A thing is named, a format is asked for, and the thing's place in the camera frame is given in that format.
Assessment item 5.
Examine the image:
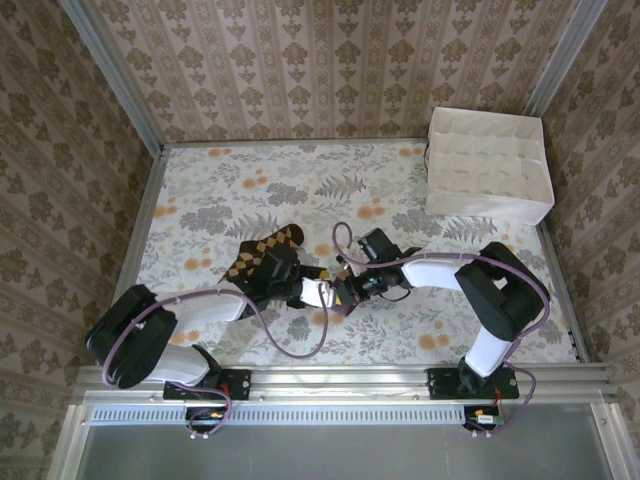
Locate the brown argyle sock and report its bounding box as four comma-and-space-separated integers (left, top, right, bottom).
223, 223, 307, 294

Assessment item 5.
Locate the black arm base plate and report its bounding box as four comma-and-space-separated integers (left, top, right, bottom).
163, 367, 252, 402
426, 367, 520, 401

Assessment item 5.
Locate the grey metal panel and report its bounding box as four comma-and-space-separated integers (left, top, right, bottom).
74, 423, 619, 480

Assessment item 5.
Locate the white fabric organizer box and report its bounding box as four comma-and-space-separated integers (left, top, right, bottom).
424, 106, 557, 226

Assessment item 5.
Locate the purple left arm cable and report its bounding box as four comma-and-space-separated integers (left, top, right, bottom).
102, 285, 332, 440

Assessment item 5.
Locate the aluminium table end rail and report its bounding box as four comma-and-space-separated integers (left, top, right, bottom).
162, 139, 431, 149

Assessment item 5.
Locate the aluminium table side rail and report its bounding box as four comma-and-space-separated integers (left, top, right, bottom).
107, 144, 169, 369
537, 219, 590, 365

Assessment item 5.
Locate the aluminium mounting beam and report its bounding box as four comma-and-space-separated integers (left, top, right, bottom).
74, 363, 621, 407

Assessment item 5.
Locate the small black controller board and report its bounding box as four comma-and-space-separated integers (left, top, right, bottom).
185, 407, 231, 436
462, 404, 507, 434

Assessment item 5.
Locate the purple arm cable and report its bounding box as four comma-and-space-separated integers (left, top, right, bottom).
332, 222, 551, 439
102, 285, 332, 440

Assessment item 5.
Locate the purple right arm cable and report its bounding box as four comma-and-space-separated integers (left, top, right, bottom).
332, 222, 551, 439

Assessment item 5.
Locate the slotted grey cable duct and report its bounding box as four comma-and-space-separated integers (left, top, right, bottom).
89, 405, 465, 426

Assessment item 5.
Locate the aluminium frame post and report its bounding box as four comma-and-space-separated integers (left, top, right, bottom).
47, 403, 94, 480
63, 0, 167, 154
589, 399, 632, 480
522, 0, 609, 119

